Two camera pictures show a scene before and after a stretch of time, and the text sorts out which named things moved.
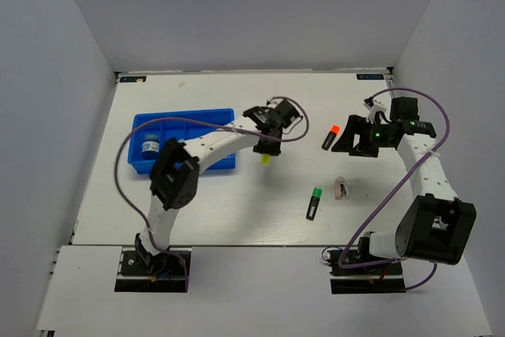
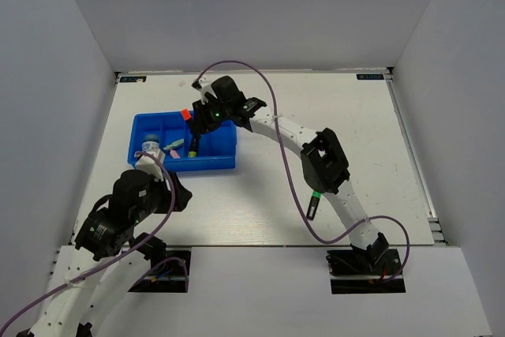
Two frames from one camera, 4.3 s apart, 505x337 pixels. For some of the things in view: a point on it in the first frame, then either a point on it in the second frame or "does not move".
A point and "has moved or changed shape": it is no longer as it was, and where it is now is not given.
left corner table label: x=132 y=79 does not move
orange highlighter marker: x=334 y=130 has moved or changed shape
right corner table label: x=369 y=76 does not move
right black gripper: x=346 y=142 → x=203 y=125
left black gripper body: x=266 y=147 → x=159 y=197
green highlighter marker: x=316 y=197 does not move
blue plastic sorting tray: x=177 y=130 does not move
